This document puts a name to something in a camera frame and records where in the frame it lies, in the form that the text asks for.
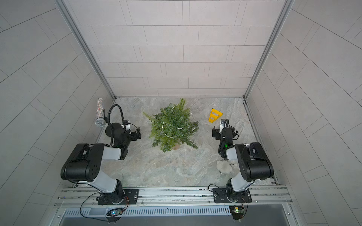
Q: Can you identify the small green christmas tree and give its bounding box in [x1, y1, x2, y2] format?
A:
[143, 98, 199, 152]

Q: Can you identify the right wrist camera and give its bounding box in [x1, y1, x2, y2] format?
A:
[220, 119, 229, 133]

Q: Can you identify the right circuit board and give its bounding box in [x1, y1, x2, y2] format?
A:
[229, 206, 246, 220]

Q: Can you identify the black corrugated left cable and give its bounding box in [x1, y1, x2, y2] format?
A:
[106, 104, 127, 146]

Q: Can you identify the black corrugated cable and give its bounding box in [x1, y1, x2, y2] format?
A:
[217, 118, 230, 159]
[106, 104, 127, 146]

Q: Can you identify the yellow plastic triangle stand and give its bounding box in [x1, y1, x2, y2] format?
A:
[208, 109, 223, 123]

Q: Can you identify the glittery silver microphone on stand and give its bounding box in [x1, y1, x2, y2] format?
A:
[95, 98, 122, 137]

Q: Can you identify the black corrugated right cable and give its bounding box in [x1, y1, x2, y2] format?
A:
[217, 118, 230, 159]

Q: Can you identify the aluminium mounting rail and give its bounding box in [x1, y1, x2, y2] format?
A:
[51, 186, 293, 208]

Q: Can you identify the circuit board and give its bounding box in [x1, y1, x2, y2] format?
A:
[107, 208, 124, 217]
[229, 206, 246, 220]

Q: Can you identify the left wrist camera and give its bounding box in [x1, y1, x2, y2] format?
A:
[123, 120, 131, 130]

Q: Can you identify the left circuit board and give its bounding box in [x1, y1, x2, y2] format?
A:
[107, 208, 124, 217]

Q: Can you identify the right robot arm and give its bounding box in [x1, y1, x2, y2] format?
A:
[212, 119, 274, 203]

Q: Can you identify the white fluffy plush toy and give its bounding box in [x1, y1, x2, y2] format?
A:
[216, 161, 239, 174]

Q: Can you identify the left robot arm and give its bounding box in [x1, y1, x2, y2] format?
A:
[60, 123, 141, 205]

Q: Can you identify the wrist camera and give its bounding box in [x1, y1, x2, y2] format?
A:
[220, 119, 229, 133]
[123, 120, 131, 130]

